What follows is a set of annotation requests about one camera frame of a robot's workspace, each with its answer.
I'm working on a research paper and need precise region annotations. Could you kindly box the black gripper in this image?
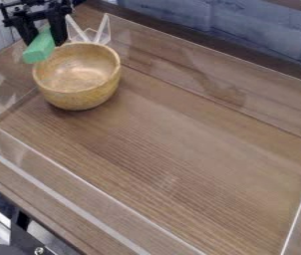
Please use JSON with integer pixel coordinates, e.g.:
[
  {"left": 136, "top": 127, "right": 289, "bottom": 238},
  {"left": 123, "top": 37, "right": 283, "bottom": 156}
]
[{"left": 0, "top": 0, "right": 73, "bottom": 46}]

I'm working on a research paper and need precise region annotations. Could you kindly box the green stick block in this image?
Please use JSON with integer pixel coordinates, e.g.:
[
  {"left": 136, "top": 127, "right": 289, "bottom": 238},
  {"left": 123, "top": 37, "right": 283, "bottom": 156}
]
[{"left": 22, "top": 27, "right": 55, "bottom": 64}]

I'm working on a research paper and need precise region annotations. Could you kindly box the wooden bowl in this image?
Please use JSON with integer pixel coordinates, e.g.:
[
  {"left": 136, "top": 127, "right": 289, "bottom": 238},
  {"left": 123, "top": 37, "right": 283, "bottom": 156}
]
[{"left": 32, "top": 42, "right": 121, "bottom": 111}]

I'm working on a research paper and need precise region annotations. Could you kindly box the clear acrylic corner bracket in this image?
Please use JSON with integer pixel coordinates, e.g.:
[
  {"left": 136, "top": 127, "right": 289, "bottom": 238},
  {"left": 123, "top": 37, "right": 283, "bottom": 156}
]
[{"left": 65, "top": 15, "right": 111, "bottom": 45}]

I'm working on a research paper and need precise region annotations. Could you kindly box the clear acrylic front wall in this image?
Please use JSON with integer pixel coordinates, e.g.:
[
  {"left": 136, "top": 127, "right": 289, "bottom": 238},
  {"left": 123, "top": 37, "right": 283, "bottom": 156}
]
[{"left": 0, "top": 128, "right": 206, "bottom": 255}]

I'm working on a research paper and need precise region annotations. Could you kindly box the black table leg bracket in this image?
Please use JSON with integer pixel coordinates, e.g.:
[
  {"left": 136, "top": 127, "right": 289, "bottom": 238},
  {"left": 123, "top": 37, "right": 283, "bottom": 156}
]
[{"left": 9, "top": 210, "right": 57, "bottom": 255}]

